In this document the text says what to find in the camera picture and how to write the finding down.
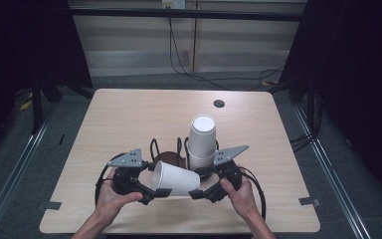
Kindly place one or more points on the single white paper cup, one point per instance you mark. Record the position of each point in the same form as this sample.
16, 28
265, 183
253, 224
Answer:
175, 181

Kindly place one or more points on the grey tape piece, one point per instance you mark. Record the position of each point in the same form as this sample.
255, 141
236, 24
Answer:
309, 201
49, 205

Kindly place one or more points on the black horizontal bar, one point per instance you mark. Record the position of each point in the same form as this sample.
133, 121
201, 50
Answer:
179, 14

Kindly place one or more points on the stack of white paper cups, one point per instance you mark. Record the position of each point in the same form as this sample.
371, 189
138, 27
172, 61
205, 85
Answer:
202, 139

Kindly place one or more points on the black curtain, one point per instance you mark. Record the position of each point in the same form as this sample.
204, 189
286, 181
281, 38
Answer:
20, 43
354, 66

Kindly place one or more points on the metal floor rail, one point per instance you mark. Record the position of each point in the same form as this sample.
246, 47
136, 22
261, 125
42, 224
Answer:
331, 172
13, 186

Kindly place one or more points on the dark round table grommet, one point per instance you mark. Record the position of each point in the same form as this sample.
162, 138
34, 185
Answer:
219, 103

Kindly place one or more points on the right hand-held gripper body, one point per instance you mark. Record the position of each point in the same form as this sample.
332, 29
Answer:
229, 172

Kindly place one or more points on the person's left hand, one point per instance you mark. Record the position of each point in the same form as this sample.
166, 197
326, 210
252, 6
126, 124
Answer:
109, 199

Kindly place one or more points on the brown cup holder with black rods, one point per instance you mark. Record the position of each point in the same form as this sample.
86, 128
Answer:
169, 157

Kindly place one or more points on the black metal stand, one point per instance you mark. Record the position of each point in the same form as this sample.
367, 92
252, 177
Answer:
37, 106

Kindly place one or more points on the small black tape strip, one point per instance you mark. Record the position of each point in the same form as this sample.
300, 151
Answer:
61, 139

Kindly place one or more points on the person's right hand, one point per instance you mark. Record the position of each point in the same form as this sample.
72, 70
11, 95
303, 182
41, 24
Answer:
245, 199

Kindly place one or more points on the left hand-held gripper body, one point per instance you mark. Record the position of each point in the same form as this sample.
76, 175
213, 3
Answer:
127, 181

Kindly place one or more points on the white wall outlet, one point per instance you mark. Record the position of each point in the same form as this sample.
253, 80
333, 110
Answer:
174, 4

